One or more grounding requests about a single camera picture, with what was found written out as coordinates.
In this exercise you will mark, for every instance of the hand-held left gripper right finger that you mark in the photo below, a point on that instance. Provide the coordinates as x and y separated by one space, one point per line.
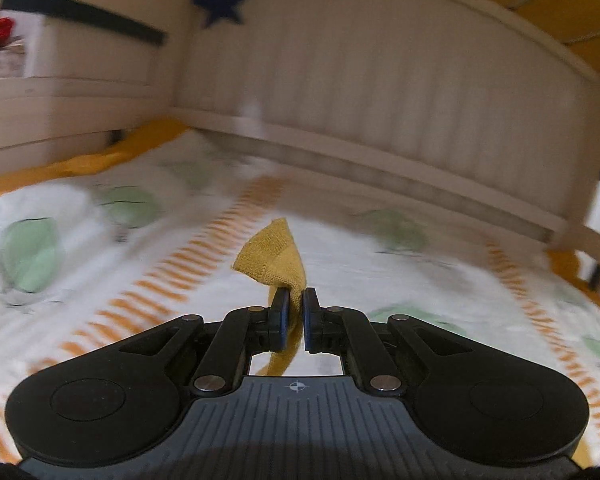
308 320

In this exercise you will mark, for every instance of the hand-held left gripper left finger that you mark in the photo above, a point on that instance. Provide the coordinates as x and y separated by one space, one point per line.
281 317

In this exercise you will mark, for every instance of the mustard yellow knit garment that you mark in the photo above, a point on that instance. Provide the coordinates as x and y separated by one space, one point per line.
270 260

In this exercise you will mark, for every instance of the white printed blanket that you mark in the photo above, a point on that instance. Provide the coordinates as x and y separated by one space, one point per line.
145 260

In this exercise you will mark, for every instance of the orange yellow bed sheet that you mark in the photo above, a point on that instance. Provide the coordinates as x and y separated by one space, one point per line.
85 160

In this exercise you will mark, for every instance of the dark blue star decoration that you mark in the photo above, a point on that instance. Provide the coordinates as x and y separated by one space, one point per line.
221 5

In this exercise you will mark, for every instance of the white box with black stripe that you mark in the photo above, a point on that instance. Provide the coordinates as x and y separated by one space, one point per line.
70 55

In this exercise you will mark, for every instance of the white slatted bed frame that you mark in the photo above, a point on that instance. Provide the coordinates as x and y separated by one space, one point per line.
380 85

